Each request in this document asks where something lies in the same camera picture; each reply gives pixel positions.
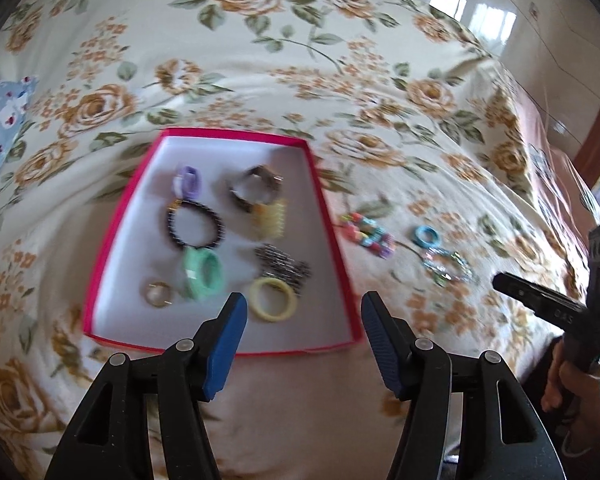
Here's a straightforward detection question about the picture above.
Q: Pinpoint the colourful bead bracelet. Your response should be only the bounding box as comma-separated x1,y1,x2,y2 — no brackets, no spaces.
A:
341,212,397,259

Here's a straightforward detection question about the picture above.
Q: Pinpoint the silver chain necklace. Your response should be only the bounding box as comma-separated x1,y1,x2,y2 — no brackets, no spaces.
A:
254,244,312,293

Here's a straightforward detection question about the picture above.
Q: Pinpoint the pink-edged white box tray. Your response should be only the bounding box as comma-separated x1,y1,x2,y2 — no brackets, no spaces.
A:
82,127,363,358

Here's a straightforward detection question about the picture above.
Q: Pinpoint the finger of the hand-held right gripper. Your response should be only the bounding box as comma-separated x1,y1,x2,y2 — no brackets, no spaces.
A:
492,272,588,326

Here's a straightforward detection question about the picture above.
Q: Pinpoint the pale yellow bangle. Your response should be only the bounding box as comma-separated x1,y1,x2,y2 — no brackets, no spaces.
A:
248,277,297,322

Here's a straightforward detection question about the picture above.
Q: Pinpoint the green hair clip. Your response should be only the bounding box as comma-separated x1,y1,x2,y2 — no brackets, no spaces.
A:
181,247,226,302

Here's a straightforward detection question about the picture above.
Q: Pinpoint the yellow hair claw clip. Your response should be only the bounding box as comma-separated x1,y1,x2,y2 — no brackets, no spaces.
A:
252,199,288,241

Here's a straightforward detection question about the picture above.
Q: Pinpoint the small gold ring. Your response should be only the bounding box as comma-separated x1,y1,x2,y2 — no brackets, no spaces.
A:
140,280,175,308

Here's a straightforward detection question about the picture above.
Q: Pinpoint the black bead bracelet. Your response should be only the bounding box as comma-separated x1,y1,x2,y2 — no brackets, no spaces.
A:
166,200,223,251

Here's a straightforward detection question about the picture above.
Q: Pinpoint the floral blanket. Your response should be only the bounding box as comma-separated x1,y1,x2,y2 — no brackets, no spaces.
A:
0,0,588,480

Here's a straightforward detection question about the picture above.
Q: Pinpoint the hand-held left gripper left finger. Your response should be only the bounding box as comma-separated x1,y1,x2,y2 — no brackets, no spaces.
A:
44,291,248,480

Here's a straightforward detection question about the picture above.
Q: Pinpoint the blue hair ring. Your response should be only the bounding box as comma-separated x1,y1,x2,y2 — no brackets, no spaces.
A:
412,226,442,250

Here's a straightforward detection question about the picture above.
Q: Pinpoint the purple hair clip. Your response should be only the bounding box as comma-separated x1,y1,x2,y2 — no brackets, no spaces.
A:
174,165,203,201

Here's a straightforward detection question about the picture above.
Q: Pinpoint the bronze metal bracelet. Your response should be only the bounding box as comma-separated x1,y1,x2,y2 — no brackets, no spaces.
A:
229,164,284,211

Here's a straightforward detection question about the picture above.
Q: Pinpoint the person's right hand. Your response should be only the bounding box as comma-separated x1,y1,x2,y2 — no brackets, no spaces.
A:
540,339,600,437

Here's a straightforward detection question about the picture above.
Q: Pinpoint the pink heart print sheet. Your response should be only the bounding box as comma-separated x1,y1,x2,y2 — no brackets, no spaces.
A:
515,95,600,281

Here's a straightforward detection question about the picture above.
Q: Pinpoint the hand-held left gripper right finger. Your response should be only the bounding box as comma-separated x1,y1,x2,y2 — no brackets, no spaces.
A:
361,291,567,480

